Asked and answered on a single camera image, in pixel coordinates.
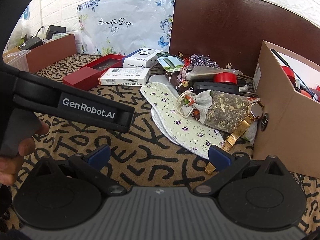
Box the brown cardboard box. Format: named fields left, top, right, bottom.
left=252, top=40, right=320, bottom=178

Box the purple silver metal scourer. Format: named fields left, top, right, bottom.
left=189, top=54, right=219, bottom=69

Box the red round lid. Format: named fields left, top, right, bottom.
left=280, top=65, right=297, bottom=83

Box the clear plastic bin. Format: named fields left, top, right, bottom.
left=2, top=50, right=32, bottom=72

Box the tall black box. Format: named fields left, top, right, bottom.
left=45, top=25, right=67, bottom=40

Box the low brown cardboard tray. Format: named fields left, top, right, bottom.
left=26, top=33, right=77, bottom=73

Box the person's left hand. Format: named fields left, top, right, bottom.
left=0, top=121, right=50, bottom=187

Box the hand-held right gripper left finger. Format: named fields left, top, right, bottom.
left=29, top=144, right=124, bottom=197

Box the red open gift box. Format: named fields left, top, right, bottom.
left=62, top=54, right=127, bottom=91

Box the letter-print desktop cloth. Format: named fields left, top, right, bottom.
left=0, top=52, right=320, bottom=240

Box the mesh bag of dried herbs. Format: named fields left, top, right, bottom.
left=199, top=90, right=258, bottom=144

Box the black key case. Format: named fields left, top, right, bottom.
left=192, top=81, right=241, bottom=95

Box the thin black rod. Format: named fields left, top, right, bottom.
left=271, top=49, right=320, bottom=98

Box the red tape roll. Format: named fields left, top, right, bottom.
left=214, top=72, right=238, bottom=84

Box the gold wrist watch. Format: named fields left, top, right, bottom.
left=205, top=101, right=265, bottom=174

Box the white orange medicine box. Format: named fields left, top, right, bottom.
left=98, top=67, right=151, bottom=87

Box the white blue carton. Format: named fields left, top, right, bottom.
left=122, top=47, right=163, bottom=69

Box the floral white cloth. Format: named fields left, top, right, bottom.
left=76, top=0, right=177, bottom=55

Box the pink bead charm red knot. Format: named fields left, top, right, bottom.
left=176, top=57, right=194, bottom=88

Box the green white blister package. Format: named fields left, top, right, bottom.
left=156, top=52, right=192, bottom=77

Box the flat black box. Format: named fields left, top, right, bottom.
left=19, top=36, right=44, bottom=51

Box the dark brown wooden board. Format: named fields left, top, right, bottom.
left=169, top=0, right=320, bottom=80

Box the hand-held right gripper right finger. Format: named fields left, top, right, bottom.
left=194, top=144, right=291, bottom=196

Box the floral cloth insole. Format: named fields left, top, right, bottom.
left=149, top=74, right=211, bottom=160
left=140, top=82, right=225, bottom=151

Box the small beige drawstring pouch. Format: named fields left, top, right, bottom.
left=177, top=90, right=213, bottom=121

